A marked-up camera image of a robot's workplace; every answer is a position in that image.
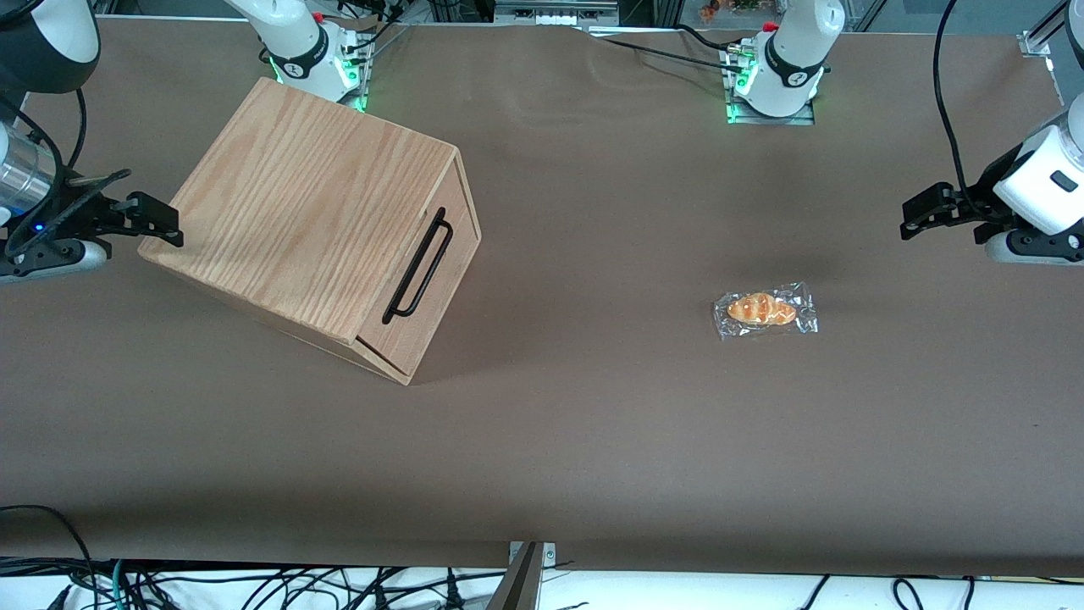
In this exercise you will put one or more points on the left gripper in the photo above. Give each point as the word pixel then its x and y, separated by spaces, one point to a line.
pixel 968 206

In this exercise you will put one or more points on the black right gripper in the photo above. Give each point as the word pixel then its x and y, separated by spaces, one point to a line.
pixel 66 213

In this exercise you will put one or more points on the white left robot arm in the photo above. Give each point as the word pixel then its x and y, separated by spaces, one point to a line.
pixel 792 51

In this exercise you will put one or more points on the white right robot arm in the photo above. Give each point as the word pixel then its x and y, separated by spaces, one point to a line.
pixel 51 42

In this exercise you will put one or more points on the light wooden drawer cabinet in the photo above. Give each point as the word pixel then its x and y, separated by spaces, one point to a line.
pixel 296 195

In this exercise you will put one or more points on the bread in clear plastic wrapper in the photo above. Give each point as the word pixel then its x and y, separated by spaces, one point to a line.
pixel 762 309

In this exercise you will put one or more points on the brown table cover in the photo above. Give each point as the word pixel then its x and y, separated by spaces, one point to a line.
pixel 593 440

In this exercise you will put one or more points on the grey power strip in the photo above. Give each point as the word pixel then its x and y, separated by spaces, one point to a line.
pixel 550 13

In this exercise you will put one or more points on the dark metal bar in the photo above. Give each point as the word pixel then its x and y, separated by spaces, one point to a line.
pixel 517 589

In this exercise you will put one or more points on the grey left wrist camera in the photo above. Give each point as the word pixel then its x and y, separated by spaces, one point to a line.
pixel 1016 247

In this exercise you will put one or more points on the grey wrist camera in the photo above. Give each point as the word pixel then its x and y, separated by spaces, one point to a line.
pixel 59 256
pixel 1016 247

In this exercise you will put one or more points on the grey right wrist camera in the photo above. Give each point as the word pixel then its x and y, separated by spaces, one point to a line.
pixel 59 256

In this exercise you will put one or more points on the aluminium profile rail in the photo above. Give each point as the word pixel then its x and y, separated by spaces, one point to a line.
pixel 1037 41

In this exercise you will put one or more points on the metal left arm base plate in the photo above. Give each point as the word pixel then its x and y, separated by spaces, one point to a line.
pixel 762 121

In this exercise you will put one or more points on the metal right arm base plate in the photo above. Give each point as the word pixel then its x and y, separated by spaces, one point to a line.
pixel 364 85

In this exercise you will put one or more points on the silver metal mounting bracket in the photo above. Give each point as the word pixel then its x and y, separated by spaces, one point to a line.
pixel 549 555

